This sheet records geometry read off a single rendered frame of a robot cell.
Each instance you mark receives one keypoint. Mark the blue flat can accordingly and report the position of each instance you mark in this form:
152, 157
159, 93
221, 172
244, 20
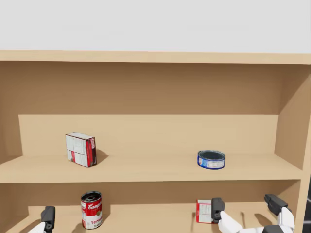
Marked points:
211, 163

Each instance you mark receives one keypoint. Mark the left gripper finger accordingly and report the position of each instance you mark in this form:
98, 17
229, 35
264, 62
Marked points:
48, 216

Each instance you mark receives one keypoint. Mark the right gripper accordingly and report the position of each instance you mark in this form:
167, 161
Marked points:
271, 229

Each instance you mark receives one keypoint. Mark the pale wooden shelf unit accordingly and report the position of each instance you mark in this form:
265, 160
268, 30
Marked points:
155, 136

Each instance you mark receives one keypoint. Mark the red and white carton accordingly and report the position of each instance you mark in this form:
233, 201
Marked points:
203, 211
79, 150

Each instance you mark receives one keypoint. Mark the red and white can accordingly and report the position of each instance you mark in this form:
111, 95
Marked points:
91, 211

